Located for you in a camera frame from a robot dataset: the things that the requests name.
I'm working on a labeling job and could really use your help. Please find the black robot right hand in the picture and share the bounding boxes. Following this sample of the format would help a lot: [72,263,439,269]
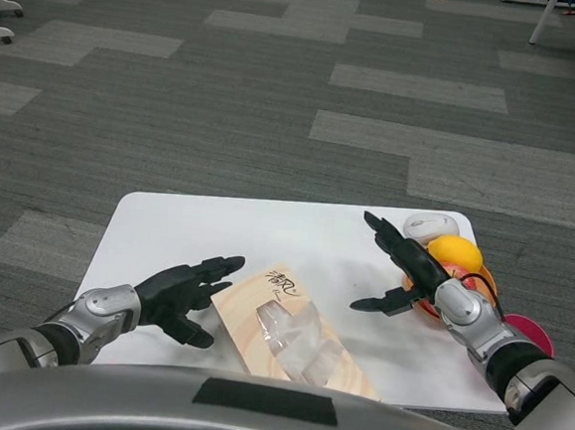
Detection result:
[348,210,456,322]

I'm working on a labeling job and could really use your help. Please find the silver robot chest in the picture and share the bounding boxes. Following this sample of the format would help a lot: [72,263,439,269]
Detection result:
[0,351,543,430]

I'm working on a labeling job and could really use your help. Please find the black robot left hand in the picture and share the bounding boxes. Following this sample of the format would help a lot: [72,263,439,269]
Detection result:
[130,247,247,353]

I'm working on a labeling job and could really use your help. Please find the orange round plate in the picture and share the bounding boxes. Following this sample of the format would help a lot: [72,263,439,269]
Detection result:
[397,256,506,336]

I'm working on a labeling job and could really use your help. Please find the white desk base bar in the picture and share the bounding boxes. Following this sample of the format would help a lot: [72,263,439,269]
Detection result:
[501,0,575,11]

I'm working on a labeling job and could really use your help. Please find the yellow lemon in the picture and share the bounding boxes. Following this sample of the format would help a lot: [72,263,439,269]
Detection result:
[425,233,486,272]

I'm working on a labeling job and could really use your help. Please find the white desk leg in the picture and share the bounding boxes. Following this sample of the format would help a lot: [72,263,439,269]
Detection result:
[528,0,557,47]

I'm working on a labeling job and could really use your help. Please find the beige wood-print tissue box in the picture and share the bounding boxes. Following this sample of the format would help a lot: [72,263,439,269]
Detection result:
[203,255,393,402]

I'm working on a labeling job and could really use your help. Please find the white computer mouse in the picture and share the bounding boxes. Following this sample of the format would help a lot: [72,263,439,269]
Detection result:
[402,211,462,247]

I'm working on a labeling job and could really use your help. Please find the pink plastic cup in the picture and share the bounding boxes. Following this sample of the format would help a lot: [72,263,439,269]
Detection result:
[500,314,558,358]

